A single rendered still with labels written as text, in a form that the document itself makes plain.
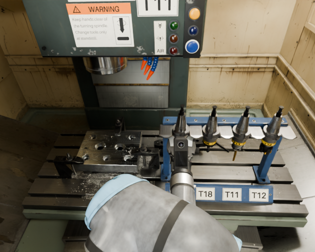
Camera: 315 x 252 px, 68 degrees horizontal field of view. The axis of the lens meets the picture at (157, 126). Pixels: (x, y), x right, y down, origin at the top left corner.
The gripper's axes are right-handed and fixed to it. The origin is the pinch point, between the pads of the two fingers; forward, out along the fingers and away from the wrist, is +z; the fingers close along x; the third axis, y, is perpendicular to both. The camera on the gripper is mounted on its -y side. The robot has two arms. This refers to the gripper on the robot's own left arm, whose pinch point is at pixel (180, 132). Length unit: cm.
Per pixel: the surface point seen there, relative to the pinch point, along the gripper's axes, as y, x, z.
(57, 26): -41, -33, -6
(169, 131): -1.9, -4.1, -2.0
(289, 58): 7, 72, 80
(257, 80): 32, 63, 96
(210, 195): 26.1, 13.3, -10.2
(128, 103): 27, -31, 57
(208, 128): -4.6, 9.7, -3.0
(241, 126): -6.0, 20.9, -2.9
